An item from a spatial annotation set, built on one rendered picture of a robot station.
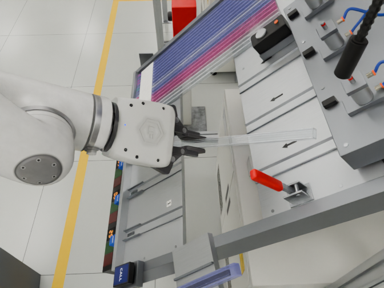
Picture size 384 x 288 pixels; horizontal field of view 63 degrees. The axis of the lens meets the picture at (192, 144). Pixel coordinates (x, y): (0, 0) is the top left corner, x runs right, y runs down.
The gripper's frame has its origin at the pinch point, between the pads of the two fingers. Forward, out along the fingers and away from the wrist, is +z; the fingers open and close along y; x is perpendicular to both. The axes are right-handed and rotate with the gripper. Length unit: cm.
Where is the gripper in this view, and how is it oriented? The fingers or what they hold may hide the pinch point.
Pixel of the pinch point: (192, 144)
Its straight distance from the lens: 54.8
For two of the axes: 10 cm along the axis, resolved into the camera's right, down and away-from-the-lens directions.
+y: 0.8, -9.8, 1.8
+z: 8.3, 1.7, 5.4
